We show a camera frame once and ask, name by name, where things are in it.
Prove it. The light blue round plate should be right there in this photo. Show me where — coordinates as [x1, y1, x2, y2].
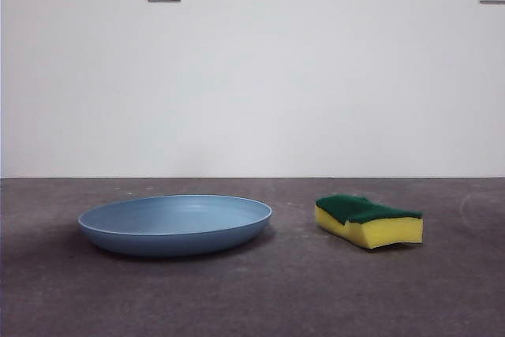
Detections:
[77, 194, 273, 256]

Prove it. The yellow sponge with green scourer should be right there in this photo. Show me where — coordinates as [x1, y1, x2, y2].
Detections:
[314, 193, 425, 253]

